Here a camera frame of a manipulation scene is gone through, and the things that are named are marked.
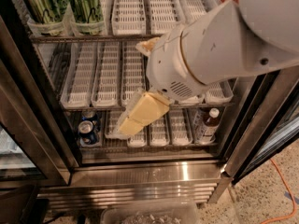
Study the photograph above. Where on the wire shelf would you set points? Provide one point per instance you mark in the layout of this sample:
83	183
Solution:
90	38
120	148
120	107

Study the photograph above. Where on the open right fridge door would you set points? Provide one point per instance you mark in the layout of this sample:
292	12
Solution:
265	120

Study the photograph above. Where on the right green can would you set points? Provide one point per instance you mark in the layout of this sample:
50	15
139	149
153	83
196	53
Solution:
88	16

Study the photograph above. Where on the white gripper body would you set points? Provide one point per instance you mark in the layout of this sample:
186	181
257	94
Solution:
166	67

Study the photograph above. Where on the bottom wire shelf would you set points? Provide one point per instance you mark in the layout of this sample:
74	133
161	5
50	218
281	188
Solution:
120	148

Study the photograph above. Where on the blue soda can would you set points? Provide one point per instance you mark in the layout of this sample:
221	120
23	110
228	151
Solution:
87	133
91	116

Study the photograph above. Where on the middle wire shelf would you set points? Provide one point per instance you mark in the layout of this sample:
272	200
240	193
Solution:
120	107

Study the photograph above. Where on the green can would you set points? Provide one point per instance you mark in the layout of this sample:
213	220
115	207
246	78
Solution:
88	16
49	14

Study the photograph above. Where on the shelf tray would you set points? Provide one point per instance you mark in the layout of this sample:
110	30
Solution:
219	93
194	0
195	100
79	81
164	15
107	74
111	131
180	130
159	134
133	74
128	17
138	140

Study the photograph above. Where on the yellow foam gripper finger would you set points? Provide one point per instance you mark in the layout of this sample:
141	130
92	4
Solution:
143	108
145	47

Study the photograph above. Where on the top wire shelf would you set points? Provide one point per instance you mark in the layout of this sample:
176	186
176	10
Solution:
90	38

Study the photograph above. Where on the left green can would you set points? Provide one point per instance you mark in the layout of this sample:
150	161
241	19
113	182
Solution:
49	14

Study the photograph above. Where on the left glass fridge door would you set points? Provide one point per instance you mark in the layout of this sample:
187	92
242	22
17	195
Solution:
37	125

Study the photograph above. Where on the rear blue soda can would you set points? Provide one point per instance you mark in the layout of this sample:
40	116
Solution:
91	116

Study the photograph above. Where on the brown bottle white cap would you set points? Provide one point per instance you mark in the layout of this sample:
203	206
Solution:
209	125

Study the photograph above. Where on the clear plastic bin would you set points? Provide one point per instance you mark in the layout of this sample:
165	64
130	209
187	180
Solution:
164	212

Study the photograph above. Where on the front blue soda can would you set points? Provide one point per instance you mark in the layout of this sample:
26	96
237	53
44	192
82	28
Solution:
87	133

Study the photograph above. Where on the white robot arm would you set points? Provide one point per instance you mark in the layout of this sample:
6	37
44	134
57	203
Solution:
243	38

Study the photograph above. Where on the fridge base grille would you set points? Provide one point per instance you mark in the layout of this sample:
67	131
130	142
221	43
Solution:
102	187

